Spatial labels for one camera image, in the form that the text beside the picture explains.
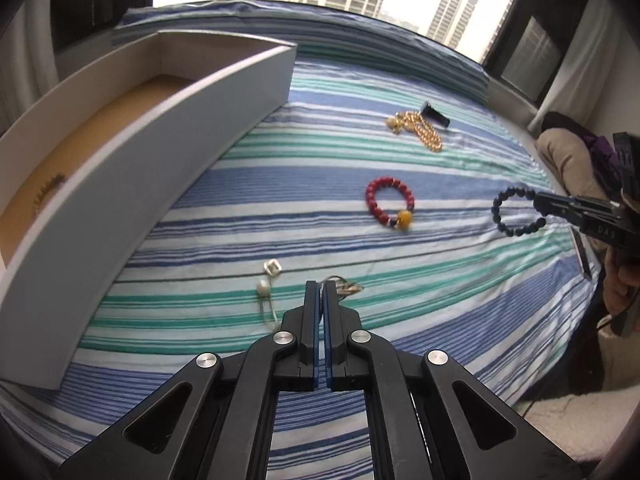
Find long grey cardboard box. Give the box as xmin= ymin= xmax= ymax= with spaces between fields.
xmin=0 ymin=30 xmax=298 ymax=391

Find purple cloth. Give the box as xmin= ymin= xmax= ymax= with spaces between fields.
xmin=542 ymin=111 xmax=626 ymax=181

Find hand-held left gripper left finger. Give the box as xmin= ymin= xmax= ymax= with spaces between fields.
xmin=60 ymin=280 xmax=321 ymax=480

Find small black cylinder clip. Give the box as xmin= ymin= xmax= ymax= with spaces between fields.
xmin=421 ymin=102 xmax=451 ymax=127

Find blue green striped bed sheet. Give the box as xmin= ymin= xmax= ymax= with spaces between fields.
xmin=0 ymin=0 xmax=596 ymax=480

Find pearl drop earring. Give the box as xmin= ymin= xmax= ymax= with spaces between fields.
xmin=256 ymin=281 xmax=281 ymax=331

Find person's right hand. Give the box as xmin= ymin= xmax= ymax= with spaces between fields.
xmin=602 ymin=247 xmax=640 ymax=318

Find red bead bracelet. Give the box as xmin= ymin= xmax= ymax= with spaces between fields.
xmin=365 ymin=176 xmax=416 ymax=235

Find beige cushion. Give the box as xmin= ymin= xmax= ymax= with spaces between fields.
xmin=535 ymin=127 xmax=626 ymax=201

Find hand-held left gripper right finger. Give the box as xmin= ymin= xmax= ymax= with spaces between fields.
xmin=322 ymin=280 xmax=583 ymax=480

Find black bead bracelet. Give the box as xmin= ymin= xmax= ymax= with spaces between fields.
xmin=491 ymin=186 xmax=548 ymax=238

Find white fluffy blanket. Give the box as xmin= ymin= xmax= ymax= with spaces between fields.
xmin=520 ymin=330 xmax=640 ymax=466

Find twin apartment towers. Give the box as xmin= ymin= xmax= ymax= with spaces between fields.
xmin=426 ymin=0 xmax=478 ymax=48

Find gold chain necklace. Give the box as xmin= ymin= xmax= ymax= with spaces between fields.
xmin=385 ymin=110 xmax=444 ymax=152

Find brown bead bracelet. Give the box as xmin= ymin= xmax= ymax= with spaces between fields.
xmin=32 ymin=172 xmax=68 ymax=216

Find dark window blind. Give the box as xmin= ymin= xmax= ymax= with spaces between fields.
xmin=50 ymin=0 xmax=156 ymax=51
xmin=500 ymin=15 xmax=561 ymax=101

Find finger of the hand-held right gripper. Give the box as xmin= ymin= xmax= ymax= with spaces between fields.
xmin=533 ymin=191 xmax=621 ymax=210
xmin=537 ymin=205 xmax=626 ymax=226

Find white curtain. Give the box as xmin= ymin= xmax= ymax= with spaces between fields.
xmin=530 ymin=35 xmax=601 ymax=131
xmin=0 ymin=0 xmax=56 ymax=131

